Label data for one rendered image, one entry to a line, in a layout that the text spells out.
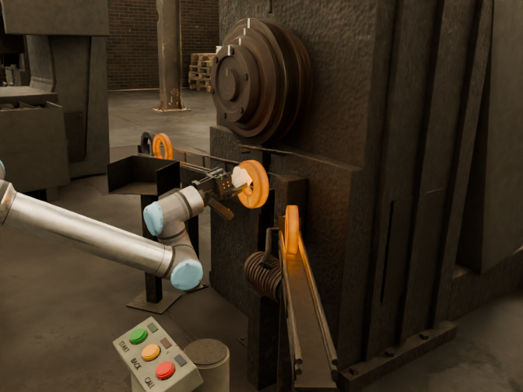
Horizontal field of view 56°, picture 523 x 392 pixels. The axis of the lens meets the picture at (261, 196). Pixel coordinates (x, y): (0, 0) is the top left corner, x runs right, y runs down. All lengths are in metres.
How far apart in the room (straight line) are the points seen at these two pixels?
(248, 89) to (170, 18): 7.21
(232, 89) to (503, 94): 1.11
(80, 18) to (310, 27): 2.79
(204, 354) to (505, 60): 1.61
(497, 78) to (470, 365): 1.18
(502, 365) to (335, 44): 1.49
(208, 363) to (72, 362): 1.06
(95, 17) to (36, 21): 0.47
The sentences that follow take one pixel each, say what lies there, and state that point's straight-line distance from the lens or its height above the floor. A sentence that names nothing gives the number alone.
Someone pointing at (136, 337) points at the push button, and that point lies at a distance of 1.23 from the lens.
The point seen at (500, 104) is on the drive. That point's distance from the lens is 2.24.
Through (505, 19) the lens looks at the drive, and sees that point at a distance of 2.18.
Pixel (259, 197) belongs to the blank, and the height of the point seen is 0.80.
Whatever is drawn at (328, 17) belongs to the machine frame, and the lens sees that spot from 1.79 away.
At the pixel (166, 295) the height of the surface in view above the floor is 0.01.
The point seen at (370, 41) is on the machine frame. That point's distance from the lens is 1.64.
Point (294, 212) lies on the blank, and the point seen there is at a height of 0.78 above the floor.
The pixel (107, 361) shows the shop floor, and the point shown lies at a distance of 2.22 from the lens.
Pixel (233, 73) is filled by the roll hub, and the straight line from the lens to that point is 1.82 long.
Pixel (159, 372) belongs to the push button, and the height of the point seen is 0.61.
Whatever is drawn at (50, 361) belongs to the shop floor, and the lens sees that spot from 2.29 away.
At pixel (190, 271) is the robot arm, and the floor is 0.67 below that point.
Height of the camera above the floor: 1.28
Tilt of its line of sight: 18 degrees down
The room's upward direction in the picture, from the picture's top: 1 degrees clockwise
